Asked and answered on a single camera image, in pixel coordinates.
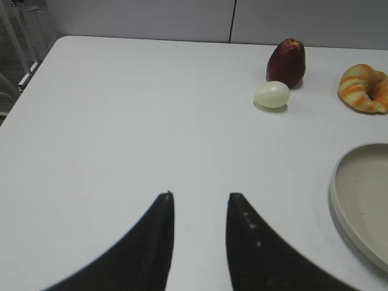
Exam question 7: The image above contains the white metal frame stand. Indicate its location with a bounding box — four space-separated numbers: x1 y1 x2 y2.
1 1 50 92

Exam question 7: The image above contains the black vertical cable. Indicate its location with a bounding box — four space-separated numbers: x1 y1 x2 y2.
227 0 238 44

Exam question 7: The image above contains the white egg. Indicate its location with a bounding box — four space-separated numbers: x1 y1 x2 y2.
254 81 290 109

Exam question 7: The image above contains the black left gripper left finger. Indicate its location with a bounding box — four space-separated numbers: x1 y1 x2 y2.
49 192 175 290

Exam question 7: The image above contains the beige round plate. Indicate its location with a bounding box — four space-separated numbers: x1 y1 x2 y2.
330 142 387 273

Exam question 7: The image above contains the dark red wax apple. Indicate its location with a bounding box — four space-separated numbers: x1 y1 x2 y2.
266 38 306 89

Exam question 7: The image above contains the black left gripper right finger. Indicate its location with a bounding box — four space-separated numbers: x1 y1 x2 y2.
226 193 352 290

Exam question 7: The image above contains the orange striped croissant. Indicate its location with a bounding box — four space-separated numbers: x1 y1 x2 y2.
338 64 387 114

